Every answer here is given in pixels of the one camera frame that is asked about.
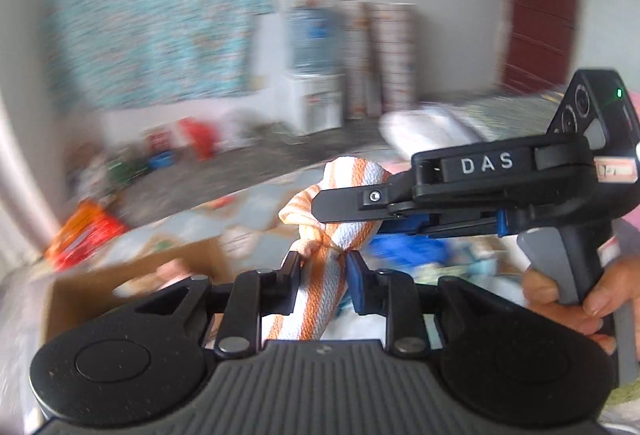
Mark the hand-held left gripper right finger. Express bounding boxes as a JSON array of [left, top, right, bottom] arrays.
[[347, 251, 506, 358]]

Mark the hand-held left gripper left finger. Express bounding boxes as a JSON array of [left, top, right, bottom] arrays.
[[112, 251, 306, 361]]

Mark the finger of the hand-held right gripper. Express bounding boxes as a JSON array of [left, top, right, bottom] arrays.
[[312, 179, 417, 224], [375, 209, 507, 239]]

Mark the orange striped towel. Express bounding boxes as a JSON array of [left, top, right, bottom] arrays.
[[264, 155, 397, 342]]

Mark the cardboard box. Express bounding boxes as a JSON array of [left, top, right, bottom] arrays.
[[44, 237, 227, 368]]

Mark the person's right hand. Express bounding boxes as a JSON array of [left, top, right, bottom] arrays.
[[522, 257, 640, 356]]

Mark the blue packet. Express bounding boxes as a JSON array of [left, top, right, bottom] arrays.
[[371, 235, 454, 267]]

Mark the white quilted blanket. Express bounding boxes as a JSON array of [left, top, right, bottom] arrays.
[[379, 106, 482, 157]]

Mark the white water dispenser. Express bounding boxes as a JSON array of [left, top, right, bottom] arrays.
[[279, 70, 347, 137]]

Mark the white plastic bag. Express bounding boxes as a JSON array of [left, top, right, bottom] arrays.
[[219, 109, 262, 152]]

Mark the rolled floral mat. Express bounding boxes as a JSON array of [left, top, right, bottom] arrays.
[[339, 0, 382, 122]]

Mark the rolled plaid mat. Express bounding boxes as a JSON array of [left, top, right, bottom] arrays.
[[370, 2, 420, 115]]

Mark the red plastic bag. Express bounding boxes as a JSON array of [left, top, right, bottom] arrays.
[[177, 117, 222, 162]]

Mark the blue water jug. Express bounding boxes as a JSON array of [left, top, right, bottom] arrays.
[[284, 4, 347, 77]]

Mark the dark red door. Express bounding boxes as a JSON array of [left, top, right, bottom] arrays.
[[499, 0, 587, 92]]

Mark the small red box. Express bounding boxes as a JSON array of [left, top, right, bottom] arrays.
[[144, 127, 177, 157]]

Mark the orange red snack packet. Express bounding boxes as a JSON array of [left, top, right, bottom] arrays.
[[44, 199, 127, 272]]

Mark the teal floral wall cloth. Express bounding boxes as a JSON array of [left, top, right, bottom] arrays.
[[44, 0, 277, 112]]

